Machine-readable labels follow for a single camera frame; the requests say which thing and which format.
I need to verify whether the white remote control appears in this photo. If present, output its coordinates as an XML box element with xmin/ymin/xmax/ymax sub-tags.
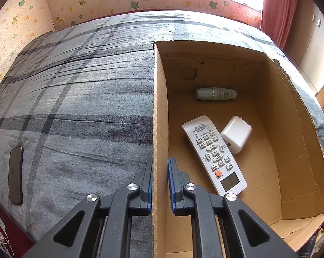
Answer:
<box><xmin>182</xmin><ymin>116</ymin><xmax>247</xmax><ymax>197</ymax></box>

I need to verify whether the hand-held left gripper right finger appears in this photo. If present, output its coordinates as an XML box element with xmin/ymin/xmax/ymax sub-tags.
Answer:
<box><xmin>167</xmin><ymin>157</ymin><xmax>300</xmax><ymax>258</ymax></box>

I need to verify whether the white wardrobe cabinet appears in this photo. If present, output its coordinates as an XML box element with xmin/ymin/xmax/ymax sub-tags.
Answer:
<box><xmin>286</xmin><ymin>0</ymin><xmax>324</xmax><ymax>113</ymax></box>

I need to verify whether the brown cardboard box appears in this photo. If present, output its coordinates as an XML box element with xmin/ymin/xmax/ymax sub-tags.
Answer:
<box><xmin>153</xmin><ymin>41</ymin><xmax>324</xmax><ymax>258</ymax></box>

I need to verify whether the black phone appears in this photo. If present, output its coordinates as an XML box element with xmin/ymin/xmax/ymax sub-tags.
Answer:
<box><xmin>8</xmin><ymin>146</ymin><xmax>24</xmax><ymax>204</ymax></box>

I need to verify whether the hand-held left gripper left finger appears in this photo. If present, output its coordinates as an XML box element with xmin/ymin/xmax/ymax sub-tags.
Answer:
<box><xmin>23</xmin><ymin>157</ymin><xmax>153</xmax><ymax>258</ymax></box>

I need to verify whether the large white charger plug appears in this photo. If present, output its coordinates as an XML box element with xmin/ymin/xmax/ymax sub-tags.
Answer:
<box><xmin>220</xmin><ymin>115</ymin><xmax>252</xmax><ymax>155</ymax></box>

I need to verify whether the mint green tube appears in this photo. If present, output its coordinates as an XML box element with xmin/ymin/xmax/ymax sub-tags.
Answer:
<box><xmin>195</xmin><ymin>87</ymin><xmax>237</xmax><ymax>101</ymax></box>

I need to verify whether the grey plaid blanket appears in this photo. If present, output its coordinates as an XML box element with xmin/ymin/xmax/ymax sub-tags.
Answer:
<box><xmin>0</xmin><ymin>10</ymin><xmax>324</xmax><ymax>244</ymax></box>

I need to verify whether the red curtain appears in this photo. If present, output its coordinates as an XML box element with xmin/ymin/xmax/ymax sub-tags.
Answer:
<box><xmin>260</xmin><ymin>0</ymin><xmax>301</xmax><ymax>50</ymax></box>

